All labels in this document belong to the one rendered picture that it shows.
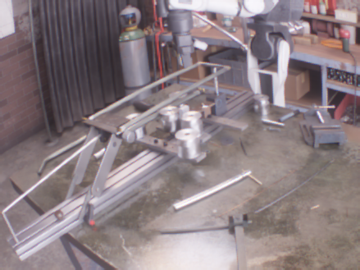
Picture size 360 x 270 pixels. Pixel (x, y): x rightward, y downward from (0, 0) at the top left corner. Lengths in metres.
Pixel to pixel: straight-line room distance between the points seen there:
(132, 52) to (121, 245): 2.18
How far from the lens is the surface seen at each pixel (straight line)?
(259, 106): 1.13
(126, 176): 0.86
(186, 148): 0.84
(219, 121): 1.01
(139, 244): 0.70
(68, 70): 3.41
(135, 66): 2.79
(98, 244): 0.72
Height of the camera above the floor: 1.35
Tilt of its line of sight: 27 degrees down
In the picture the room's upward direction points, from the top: 7 degrees counter-clockwise
